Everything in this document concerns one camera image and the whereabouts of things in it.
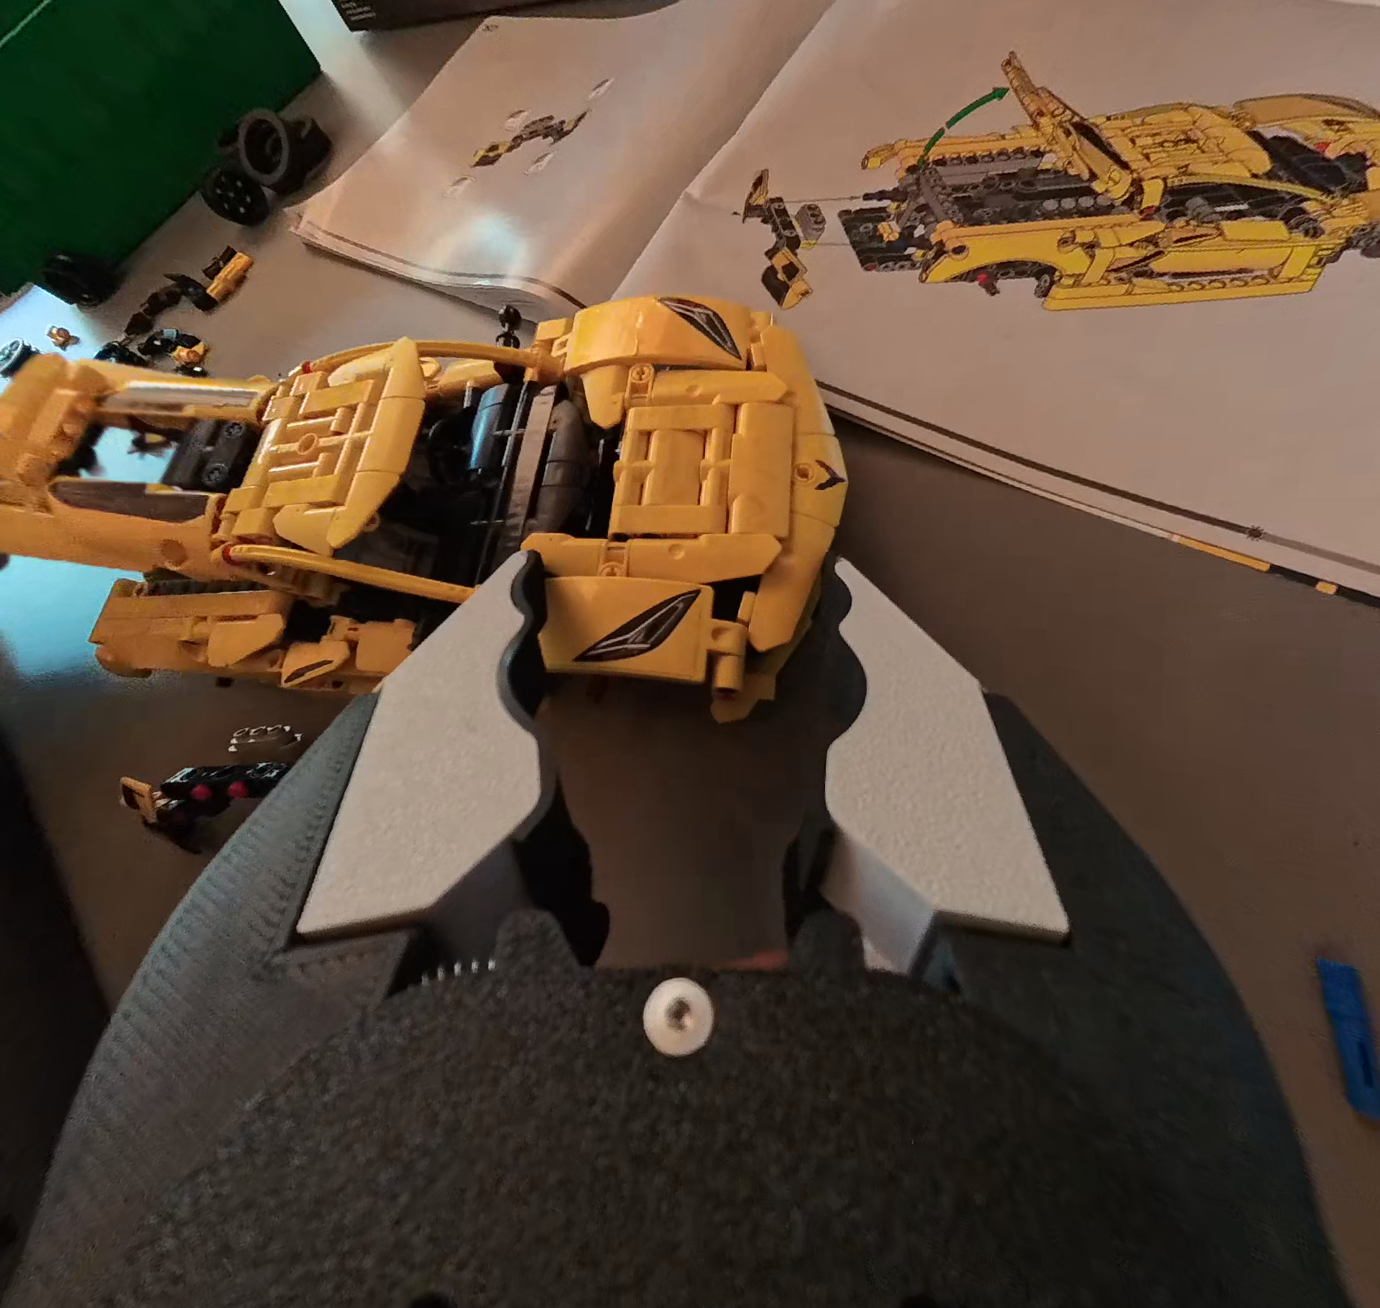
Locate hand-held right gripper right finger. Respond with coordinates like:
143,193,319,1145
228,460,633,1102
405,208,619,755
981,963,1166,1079
782,556,1071,992

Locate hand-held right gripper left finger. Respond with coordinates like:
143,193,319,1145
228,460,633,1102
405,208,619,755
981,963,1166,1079
294,552,610,966

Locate yellow black bumper assembly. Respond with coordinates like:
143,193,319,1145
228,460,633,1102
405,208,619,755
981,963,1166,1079
121,723,298,846

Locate yellow brick car model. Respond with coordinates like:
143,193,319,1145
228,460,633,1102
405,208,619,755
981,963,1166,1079
0,295,847,725

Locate grey desk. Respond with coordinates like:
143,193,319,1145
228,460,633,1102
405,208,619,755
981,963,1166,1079
0,0,1380,1308

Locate open instruction booklet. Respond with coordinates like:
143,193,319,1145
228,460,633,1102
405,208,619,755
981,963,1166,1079
294,0,1380,603

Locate pile of small black yellow pieces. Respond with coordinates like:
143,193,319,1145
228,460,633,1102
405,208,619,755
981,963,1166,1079
44,246,255,374

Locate green plastic bin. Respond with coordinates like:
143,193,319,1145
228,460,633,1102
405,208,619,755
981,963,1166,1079
0,0,322,295

